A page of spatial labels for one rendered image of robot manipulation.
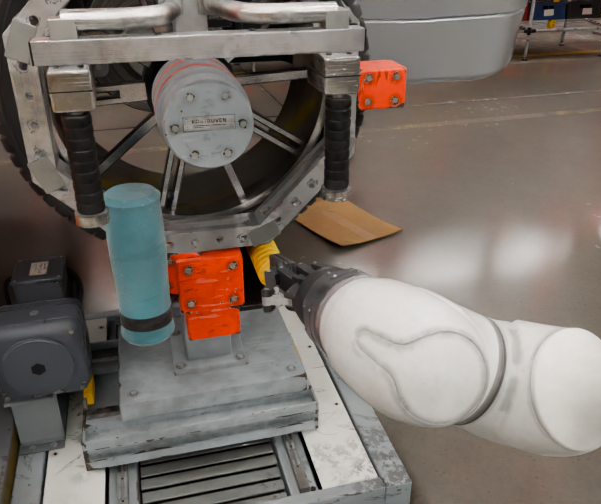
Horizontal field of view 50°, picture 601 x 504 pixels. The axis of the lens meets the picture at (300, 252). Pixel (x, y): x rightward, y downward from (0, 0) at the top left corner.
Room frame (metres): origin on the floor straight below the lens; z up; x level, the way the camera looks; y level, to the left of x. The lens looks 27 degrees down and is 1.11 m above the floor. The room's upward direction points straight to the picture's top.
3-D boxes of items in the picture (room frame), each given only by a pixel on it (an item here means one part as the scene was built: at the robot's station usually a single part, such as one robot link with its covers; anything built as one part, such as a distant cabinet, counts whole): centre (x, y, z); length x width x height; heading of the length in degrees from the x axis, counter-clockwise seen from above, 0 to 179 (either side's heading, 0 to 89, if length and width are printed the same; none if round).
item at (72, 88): (0.81, 0.28, 0.93); 0.09 x 0.05 x 0.05; 15
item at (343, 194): (0.87, -0.05, 0.83); 0.04 x 0.04 x 0.16
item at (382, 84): (1.14, -0.13, 0.85); 0.09 x 0.08 x 0.07; 105
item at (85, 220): (0.78, 0.28, 0.83); 0.04 x 0.04 x 0.16
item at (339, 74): (0.89, -0.04, 0.93); 0.09 x 0.05 x 0.05; 15
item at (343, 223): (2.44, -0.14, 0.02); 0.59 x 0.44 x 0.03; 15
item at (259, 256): (1.18, 0.08, 0.51); 0.29 x 0.06 x 0.06; 15
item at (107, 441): (1.21, 0.25, 0.13); 0.50 x 0.36 x 0.10; 105
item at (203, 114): (0.98, 0.15, 0.85); 0.21 x 0.14 x 0.14; 15
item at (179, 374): (1.21, 0.21, 0.32); 0.40 x 0.30 x 0.28; 105
